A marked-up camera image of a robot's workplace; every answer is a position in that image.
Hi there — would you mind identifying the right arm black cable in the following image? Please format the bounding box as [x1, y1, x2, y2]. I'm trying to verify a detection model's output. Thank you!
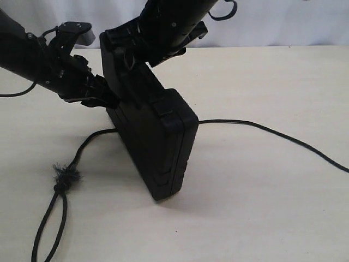
[208, 0, 238, 21]

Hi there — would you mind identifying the black plastic carrying case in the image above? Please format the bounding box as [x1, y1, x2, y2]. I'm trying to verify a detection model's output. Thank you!
[99, 32, 198, 201]

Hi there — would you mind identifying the black braided rope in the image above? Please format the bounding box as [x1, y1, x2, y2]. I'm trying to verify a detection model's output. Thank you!
[31, 119, 349, 262]

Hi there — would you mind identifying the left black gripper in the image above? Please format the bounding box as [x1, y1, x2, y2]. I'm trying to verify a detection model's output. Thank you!
[35, 40, 120, 109]

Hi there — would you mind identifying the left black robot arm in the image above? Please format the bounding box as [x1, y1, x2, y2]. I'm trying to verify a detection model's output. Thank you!
[1, 10, 119, 109]

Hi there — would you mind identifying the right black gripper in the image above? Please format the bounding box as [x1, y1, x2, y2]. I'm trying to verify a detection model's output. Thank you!
[105, 10, 208, 75]

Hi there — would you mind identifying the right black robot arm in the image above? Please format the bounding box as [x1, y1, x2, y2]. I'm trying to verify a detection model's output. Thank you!
[99, 1, 216, 76]

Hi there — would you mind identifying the white backdrop curtain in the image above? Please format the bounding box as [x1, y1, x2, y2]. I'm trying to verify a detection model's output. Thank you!
[1, 0, 348, 47]

